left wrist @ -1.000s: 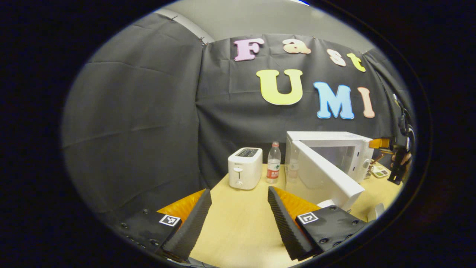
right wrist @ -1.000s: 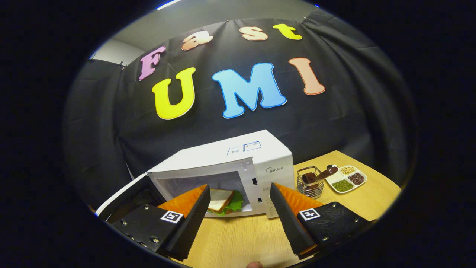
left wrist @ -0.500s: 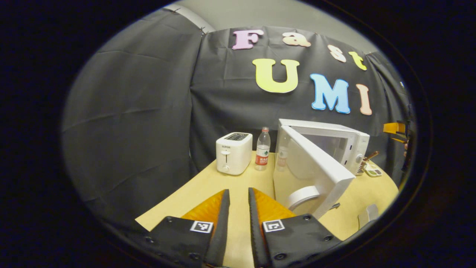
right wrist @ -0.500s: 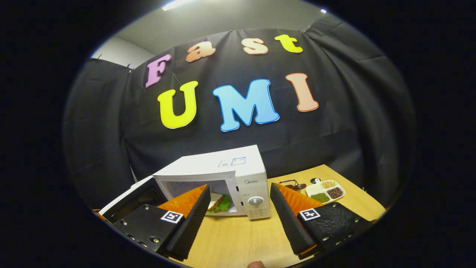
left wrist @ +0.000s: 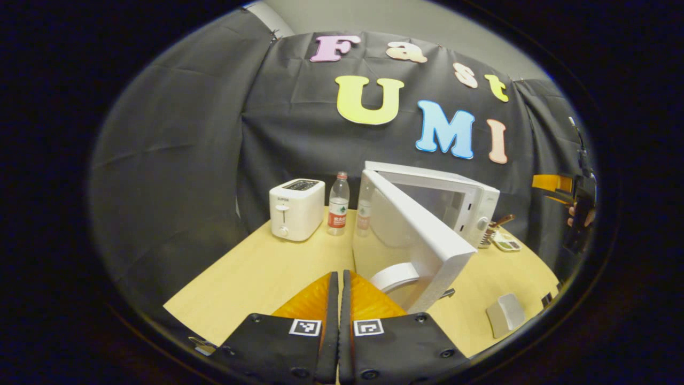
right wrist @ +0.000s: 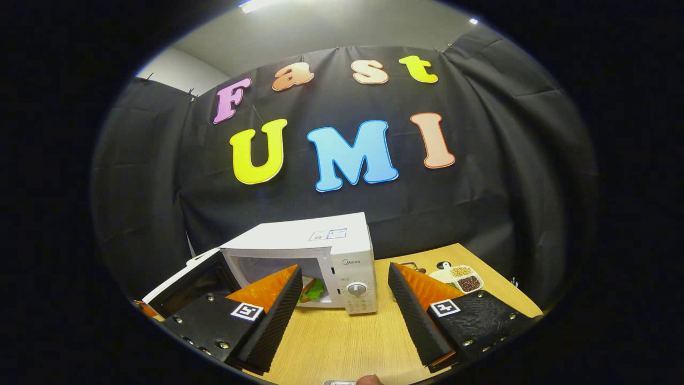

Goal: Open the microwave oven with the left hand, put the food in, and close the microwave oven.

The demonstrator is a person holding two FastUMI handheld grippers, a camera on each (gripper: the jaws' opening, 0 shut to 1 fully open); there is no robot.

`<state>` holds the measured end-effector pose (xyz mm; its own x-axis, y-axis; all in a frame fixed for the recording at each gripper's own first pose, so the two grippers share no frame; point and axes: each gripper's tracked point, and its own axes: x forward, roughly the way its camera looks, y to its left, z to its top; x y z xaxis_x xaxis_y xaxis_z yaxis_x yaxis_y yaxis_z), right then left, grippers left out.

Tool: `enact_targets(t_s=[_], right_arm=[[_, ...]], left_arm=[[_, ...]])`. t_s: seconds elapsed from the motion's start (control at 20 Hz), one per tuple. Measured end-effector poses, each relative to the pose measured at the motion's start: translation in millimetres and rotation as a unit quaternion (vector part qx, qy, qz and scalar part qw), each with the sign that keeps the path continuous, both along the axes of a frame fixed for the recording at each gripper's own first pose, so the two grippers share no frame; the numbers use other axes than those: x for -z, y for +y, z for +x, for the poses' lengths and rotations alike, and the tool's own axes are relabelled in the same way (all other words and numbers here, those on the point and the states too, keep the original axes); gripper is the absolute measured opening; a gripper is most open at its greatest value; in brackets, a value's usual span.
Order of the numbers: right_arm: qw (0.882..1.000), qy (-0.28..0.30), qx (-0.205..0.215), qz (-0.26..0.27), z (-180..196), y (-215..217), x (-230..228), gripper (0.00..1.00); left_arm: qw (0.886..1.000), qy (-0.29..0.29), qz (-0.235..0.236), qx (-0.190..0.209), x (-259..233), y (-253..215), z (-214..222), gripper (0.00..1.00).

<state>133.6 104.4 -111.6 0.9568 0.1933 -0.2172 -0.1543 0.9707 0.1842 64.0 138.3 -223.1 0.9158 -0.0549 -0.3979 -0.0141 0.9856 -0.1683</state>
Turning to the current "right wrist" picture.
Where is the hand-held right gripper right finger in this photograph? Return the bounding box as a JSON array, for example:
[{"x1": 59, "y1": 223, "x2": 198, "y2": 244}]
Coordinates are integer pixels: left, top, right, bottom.
[{"x1": 387, "y1": 263, "x2": 540, "y2": 374}]

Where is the white microwave oven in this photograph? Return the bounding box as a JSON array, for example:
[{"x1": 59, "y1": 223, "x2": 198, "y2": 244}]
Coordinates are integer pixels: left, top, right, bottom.
[{"x1": 142, "y1": 212, "x2": 378, "y2": 319}]

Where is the white divided dish of beans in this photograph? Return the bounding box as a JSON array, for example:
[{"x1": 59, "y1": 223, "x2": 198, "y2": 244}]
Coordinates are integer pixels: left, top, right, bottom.
[{"x1": 429, "y1": 261, "x2": 484, "y2": 294}]

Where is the lettuce sandwich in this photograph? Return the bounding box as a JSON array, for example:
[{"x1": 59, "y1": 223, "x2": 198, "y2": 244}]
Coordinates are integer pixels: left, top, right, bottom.
[{"x1": 298, "y1": 275, "x2": 327, "y2": 304}]

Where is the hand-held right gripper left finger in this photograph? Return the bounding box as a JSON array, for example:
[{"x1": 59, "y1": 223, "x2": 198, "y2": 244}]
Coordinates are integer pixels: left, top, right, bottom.
[{"x1": 160, "y1": 266, "x2": 304, "y2": 375}]

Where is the large ceiling light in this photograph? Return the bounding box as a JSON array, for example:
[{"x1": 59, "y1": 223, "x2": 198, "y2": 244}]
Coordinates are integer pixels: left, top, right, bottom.
[{"x1": 239, "y1": 0, "x2": 289, "y2": 14}]

